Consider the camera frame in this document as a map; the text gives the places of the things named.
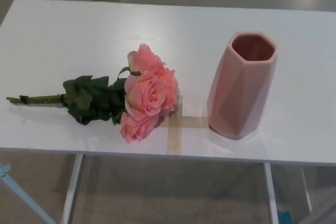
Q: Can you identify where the pink rose bouquet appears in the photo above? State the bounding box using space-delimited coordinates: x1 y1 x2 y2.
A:
6 43 179 145

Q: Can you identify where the pink faceted ceramic vase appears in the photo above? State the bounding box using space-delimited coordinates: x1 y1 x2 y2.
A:
206 31 279 141

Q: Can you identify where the beige tape strip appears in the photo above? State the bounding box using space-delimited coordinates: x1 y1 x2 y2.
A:
166 94 184 155
156 115 211 129

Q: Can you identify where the white table leg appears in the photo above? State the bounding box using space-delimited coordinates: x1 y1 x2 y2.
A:
263 162 279 224
60 153 86 224
301 165 313 213

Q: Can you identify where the teal floor tape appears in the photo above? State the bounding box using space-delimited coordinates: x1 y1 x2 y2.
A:
278 209 293 224

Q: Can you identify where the light metal stand frame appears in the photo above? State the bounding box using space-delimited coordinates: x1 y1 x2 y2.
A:
0 163 55 224

